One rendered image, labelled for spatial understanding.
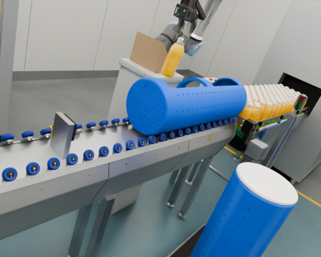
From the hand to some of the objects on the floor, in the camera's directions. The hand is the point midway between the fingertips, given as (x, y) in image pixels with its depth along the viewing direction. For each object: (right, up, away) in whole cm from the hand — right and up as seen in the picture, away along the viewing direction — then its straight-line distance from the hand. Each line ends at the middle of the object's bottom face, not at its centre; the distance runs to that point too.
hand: (182, 39), depth 134 cm
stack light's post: (+58, -126, +130) cm, 190 cm away
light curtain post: (-112, -116, +25) cm, 164 cm away
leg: (-2, -110, +118) cm, 162 cm away
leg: (+8, -117, +111) cm, 162 cm away
